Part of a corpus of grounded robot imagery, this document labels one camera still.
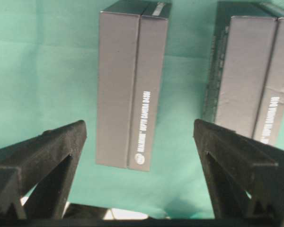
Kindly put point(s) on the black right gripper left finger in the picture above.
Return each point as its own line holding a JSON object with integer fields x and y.
{"x": 36, "y": 174}

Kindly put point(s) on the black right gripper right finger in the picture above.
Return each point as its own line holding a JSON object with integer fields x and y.
{"x": 244, "y": 177}

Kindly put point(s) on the black RealSense box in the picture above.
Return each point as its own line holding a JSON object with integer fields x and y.
{"x": 245, "y": 90}
{"x": 132, "y": 40}

